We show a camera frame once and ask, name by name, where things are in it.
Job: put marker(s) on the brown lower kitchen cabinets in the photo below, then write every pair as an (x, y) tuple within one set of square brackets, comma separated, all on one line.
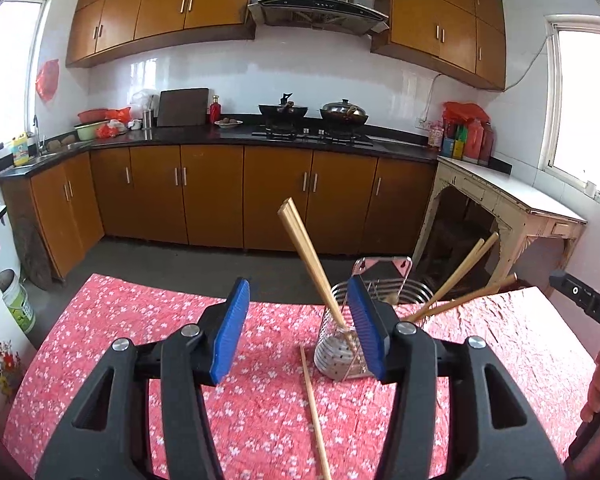
[(210, 195)]

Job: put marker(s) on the metal sink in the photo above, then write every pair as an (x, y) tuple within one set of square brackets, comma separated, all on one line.
[(60, 149)]

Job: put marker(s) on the brown wall cabinets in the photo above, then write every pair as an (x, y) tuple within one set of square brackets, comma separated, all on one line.
[(155, 5), (445, 25)]

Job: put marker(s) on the black kitchen countertop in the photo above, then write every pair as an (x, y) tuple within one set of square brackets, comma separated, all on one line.
[(190, 135)]

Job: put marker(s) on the metal faucet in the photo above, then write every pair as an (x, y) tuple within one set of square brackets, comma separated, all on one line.
[(40, 135)]

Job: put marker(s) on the wall power outlet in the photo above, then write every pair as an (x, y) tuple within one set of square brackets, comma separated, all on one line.
[(422, 123)]

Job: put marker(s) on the pan with metal lid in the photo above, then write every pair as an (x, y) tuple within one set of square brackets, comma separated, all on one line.
[(345, 112)]

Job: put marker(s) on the window with white frame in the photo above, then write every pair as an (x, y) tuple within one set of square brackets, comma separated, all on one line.
[(10, 70), (587, 110)]

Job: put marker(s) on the yellow detergent bottle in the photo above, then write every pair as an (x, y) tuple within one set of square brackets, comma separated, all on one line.
[(22, 152)]

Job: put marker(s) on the red floral tablecloth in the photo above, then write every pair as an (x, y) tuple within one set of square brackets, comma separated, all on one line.
[(260, 410)]

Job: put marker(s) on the green basin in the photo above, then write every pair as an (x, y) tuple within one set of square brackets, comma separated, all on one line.
[(87, 132)]

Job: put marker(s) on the dark cutting board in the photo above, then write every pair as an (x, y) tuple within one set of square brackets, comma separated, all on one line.
[(182, 107)]

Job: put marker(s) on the red basin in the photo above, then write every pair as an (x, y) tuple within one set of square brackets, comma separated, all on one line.
[(95, 115)]

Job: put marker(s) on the metal cup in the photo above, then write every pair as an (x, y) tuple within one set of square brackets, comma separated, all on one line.
[(147, 119)]

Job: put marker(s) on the person's right hand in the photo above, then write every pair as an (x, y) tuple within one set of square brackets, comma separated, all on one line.
[(597, 385)]

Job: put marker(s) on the plate of food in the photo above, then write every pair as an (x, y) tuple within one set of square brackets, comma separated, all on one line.
[(228, 122)]

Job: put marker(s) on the white bucket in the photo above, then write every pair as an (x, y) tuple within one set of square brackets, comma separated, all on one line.
[(17, 305)]

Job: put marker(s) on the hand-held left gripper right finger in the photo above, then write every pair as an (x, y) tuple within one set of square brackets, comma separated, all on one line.
[(365, 330)]

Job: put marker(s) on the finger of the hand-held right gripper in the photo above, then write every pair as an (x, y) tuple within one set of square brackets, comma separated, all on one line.
[(590, 305)]

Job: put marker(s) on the red bag with bottles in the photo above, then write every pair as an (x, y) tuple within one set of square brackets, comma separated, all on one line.
[(472, 132)]

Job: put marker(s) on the black wok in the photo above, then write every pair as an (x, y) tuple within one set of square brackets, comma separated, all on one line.
[(282, 110)]

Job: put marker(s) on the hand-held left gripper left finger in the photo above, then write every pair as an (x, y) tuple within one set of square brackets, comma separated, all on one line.
[(232, 330)]

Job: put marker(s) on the white plastic bag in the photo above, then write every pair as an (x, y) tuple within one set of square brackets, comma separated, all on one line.
[(142, 99)]

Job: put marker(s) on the red bottle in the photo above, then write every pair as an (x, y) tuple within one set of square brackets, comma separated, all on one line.
[(215, 111)]

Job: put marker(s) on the black gas stove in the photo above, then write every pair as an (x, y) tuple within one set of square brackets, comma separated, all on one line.
[(312, 136)]

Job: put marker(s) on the red plastic bag on wall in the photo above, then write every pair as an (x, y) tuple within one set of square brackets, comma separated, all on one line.
[(47, 82)]

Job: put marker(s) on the cream side table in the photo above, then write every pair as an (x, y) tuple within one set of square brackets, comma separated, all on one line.
[(520, 195)]

